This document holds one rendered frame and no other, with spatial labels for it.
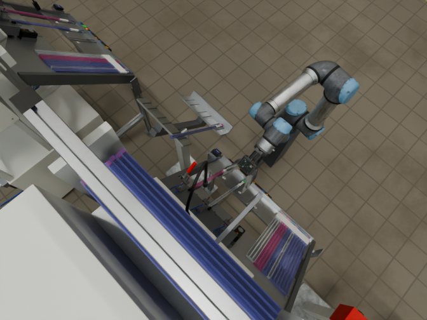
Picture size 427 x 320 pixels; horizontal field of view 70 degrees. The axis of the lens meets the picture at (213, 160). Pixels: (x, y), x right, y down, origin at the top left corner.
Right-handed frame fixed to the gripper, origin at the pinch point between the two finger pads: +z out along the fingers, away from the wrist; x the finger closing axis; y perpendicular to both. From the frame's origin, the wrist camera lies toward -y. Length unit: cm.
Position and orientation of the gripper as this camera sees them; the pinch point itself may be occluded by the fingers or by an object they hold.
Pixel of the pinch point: (233, 183)
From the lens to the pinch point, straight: 136.9
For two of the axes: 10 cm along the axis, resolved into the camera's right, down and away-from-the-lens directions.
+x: 7.2, 6.6, -2.2
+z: -6.3, 7.5, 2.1
